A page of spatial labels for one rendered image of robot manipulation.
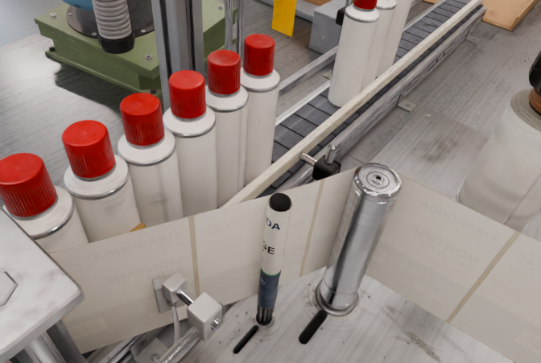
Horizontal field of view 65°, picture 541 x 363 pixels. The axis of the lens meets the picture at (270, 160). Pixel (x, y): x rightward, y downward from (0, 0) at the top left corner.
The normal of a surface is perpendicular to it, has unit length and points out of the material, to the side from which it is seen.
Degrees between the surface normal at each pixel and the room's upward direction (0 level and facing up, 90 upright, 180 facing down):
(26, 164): 3
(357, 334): 0
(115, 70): 90
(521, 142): 90
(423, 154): 0
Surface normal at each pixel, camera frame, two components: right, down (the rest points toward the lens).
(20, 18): 0.07, -0.72
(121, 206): 0.82, 0.44
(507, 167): -0.80, 0.39
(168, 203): 0.64, 0.56
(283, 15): -0.62, 0.50
